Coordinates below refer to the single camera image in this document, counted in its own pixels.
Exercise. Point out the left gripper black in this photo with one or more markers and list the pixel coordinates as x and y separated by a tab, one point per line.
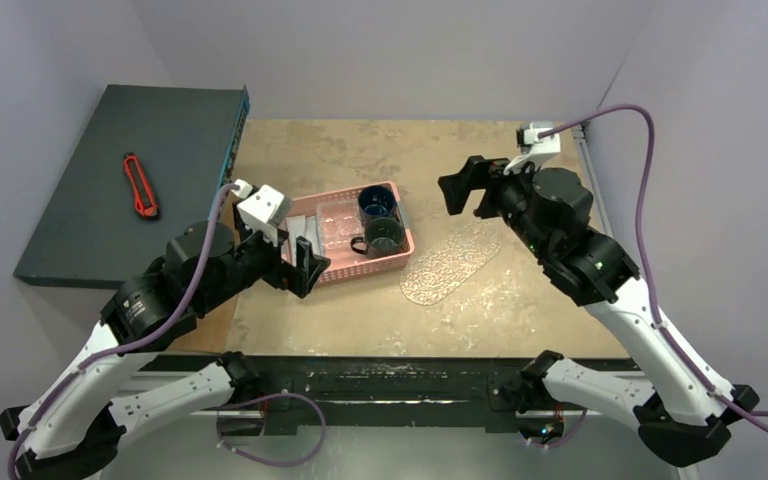
300	278

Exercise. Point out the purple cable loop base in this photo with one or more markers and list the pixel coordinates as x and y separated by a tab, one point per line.
276	427

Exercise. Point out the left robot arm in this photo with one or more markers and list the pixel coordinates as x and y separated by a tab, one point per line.
80	424

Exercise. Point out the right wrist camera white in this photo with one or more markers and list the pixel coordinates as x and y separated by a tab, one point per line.
536	149

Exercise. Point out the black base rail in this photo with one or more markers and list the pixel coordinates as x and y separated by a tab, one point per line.
390	392

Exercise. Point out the pink plastic basket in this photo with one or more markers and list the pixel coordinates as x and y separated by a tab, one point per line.
347	265

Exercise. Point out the red utility knife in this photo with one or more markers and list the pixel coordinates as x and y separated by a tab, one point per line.
144	201

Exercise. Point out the clear plastic soap dish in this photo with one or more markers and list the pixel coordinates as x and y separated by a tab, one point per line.
339	222

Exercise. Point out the clear textured oval tray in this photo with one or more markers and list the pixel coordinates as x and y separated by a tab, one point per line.
446	265

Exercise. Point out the dark green mug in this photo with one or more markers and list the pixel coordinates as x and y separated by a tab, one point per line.
382	237

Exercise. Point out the white toothpaste tube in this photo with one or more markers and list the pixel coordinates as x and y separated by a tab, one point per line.
303	226

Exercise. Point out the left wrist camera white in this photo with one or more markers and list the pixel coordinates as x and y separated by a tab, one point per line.
261	209

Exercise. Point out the dark grey network switch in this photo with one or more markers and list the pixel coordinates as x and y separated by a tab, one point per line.
147	166

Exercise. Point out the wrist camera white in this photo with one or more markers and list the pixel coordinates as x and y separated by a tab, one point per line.
536	149
261	209

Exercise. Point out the aluminium frame rail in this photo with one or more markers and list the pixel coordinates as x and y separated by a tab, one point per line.
579	136

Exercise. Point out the dark blue cup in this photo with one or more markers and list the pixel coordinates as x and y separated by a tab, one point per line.
377	201

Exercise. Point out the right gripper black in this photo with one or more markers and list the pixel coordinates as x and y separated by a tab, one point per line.
483	196

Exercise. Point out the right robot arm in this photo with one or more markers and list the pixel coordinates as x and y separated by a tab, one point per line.
682	410

